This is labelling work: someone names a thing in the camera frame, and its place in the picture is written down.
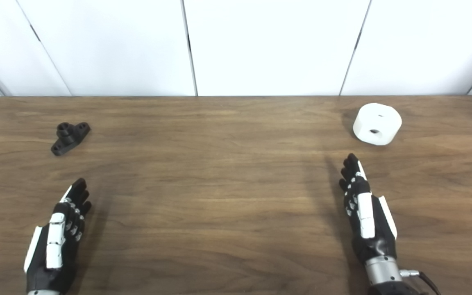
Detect black flanged holder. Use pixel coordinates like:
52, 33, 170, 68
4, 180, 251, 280
51, 122, 91, 157

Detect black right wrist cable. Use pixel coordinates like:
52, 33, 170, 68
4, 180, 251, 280
400, 269, 441, 295

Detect round white piece with holes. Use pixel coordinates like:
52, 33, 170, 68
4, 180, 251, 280
352, 103, 403, 146

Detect black and white right hand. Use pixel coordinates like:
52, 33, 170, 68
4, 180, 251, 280
338, 153, 398, 265

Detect black and white left hand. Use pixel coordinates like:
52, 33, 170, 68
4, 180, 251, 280
24, 178, 92, 294

